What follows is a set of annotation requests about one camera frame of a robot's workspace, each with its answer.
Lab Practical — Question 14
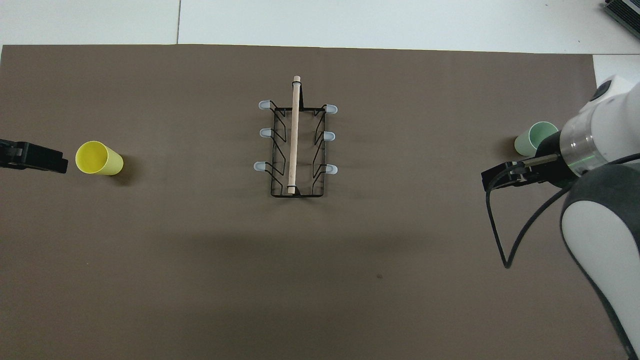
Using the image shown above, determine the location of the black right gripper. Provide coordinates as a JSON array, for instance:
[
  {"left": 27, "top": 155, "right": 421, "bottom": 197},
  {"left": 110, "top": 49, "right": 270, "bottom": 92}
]
[{"left": 481, "top": 131, "right": 583, "bottom": 192}]

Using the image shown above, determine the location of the pale green plastic cup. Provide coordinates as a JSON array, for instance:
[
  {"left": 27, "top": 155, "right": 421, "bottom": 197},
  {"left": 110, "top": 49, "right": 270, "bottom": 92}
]
[{"left": 514, "top": 121, "right": 559, "bottom": 157}]

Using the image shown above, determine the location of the yellow plastic cup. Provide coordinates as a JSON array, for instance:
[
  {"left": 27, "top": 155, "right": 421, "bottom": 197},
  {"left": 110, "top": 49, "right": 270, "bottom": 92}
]
[{"left": 75, "top": 140, "right": 124, "bottom": 176}]

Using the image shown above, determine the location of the brown table mat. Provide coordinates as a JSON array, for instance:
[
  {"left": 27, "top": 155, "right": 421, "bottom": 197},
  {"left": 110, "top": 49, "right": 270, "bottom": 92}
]
[{"left": 0, "top": 44, "right": 632, "bottom": 360}]

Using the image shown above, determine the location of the dark ribbed device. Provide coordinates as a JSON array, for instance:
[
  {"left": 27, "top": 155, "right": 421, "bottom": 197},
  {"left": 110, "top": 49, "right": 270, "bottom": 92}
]
[{"left": 602, "top": 0, "right": 640, "bottom": 26}]

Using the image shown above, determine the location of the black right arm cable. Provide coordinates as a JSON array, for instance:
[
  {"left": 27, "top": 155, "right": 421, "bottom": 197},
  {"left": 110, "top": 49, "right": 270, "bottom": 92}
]
[{"left": 486, "top": 152, "right": 640, "bottom": 269}]

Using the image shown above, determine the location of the black wire cup rack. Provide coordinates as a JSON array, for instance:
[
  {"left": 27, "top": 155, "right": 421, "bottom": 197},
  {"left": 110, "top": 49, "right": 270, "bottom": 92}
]
[{"left": 253, "top": 75, "right": 339, "bottom": 199}]

